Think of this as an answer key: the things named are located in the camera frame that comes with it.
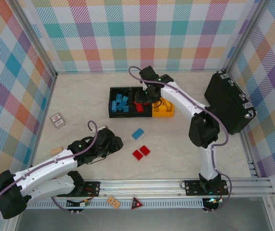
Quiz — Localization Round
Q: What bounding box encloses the yellow plastic bin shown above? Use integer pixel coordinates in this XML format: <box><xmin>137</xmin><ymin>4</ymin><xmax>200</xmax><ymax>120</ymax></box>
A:
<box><xmin>151</xmin><ymin>97</ymin><xmax>175</xmax><ymax>118</ymax></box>

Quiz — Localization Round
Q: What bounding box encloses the small wooden block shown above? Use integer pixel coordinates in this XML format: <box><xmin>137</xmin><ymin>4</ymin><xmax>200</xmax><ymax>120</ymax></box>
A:
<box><xmin>50</xmin><ymin>146</ymin><xmax>63</xmax><ymax>156</ymax></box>

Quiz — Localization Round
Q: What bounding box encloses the playing card box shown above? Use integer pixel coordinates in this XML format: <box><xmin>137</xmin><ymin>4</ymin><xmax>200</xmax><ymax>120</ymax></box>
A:
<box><xmin>50</xmin><ymin>112</ymin><xmax>67</xmax><ymax>130</ymax></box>

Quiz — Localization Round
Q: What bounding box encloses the orange paper tag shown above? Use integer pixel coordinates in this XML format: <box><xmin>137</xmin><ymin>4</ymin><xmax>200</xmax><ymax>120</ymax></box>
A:
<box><xmin>107</xmin><ymin>196</ymin><xmax>121</xmax><ymax>208</ymax></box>

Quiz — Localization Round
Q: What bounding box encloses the red triangle sticker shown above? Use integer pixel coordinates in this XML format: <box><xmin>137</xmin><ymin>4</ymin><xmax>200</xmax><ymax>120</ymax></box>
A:
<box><xmin>131</xmin><ymin>196</ymin><xmax>144</xmax><ymax>211</ymax></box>

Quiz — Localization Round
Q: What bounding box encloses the black hard case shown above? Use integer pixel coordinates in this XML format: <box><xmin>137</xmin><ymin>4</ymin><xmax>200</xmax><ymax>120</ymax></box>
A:
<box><xmin>204</xmin><ymin>69</ymin><xmax>257</xmax><ymax>135</ymax></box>

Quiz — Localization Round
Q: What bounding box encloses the grey metal panel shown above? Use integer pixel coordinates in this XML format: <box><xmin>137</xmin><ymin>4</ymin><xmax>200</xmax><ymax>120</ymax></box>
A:
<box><xmin>14</xmin><ymin>208</ymin><xmax>273</xmax><ymax>231</ymax></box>

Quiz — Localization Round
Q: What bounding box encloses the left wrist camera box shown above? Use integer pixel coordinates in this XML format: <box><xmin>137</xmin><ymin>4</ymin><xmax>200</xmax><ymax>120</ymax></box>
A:
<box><xmin>95</xmin><ymin>124</ymin><xmax>116</xmax><ymax>143</ymax></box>

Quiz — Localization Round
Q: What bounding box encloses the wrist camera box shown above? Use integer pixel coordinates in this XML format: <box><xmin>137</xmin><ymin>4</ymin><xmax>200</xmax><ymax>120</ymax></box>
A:
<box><xmin>138</xmin><ymin>66</ymin><xmax>159</xmax><ymax>82</ymax></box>
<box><xmin>95</xmin><ymin>124</ymin><xmax>116</xmax><ymax>143</ymax></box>

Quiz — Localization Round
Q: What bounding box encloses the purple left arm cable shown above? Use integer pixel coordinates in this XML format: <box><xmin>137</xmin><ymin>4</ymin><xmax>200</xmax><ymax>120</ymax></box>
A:
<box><xmin>0</xmin><ymin>120</ymin><xmax>99</xmax><ymax>216</ymax></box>

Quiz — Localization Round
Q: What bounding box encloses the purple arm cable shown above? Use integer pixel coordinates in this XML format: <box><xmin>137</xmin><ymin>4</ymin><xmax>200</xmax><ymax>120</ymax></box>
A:
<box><xmin>128</xmin><ymin>66</ymin><xmax>232</xmax><ymax>214</ymax></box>
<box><xmin>0</xmin><ymin>120</ymin><xmax>99</xmax><ymax>216</ymax></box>

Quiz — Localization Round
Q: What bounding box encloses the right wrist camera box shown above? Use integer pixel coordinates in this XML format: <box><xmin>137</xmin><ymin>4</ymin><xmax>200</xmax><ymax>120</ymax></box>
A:
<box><xmin>138</xmin><ymin>66</ymin><xmax>159</xmax><ymax>82</ymax></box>

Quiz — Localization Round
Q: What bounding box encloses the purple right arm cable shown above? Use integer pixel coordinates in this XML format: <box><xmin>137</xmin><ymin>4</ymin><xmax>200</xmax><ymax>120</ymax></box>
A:
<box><xmin>128</xmin><ymin>66</ymin><xmax>232</xmax><ymax>214</ymax></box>

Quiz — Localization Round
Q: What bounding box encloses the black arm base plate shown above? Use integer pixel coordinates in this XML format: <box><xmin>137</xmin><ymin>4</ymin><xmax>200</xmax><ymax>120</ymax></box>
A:
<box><xmin>75</xmin><ymin>180</ymin><xmax>101</xmax><ymax>197</ymax></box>
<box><xmin>184</xmin><ymin>179</ymin><xmax>229</xmax><ymax>196</ymax></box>

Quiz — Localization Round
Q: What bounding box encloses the aluminium mounting rail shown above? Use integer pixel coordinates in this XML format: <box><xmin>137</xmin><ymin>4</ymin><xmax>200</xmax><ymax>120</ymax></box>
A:
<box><xmin>26</xmin><ymin>178</ymin><xmax>275</xmax><ymax>200</ymax></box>

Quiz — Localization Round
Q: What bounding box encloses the small wired connector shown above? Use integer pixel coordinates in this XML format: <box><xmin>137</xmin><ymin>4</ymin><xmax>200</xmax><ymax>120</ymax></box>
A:
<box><xmin>66</xmin><ymin>199</ymin><xmax>90</xmax><ymax>208</ymax></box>
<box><xmin>203</xmin><ymin>197</ymin><xmax>225</xmax><ymax>208</ymax></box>

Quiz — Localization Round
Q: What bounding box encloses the slotted grey cable duct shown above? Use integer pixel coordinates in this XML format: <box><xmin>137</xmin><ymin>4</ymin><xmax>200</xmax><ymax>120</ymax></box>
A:
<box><xmin>29</xmin><ymin>199</ymin><xmax>205</xmax><ymax>210</ymax></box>

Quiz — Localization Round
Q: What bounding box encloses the aluminium frame post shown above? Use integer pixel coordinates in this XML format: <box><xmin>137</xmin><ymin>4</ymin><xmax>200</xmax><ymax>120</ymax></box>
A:
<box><xmin>12</xmin><ymin>0</ymin><xmax>58</xmax><ymax>79</ymax></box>
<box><xmin>224</xmin><ymin>0</ymin><xmax>273</xmax><ymax>73</ymax></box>

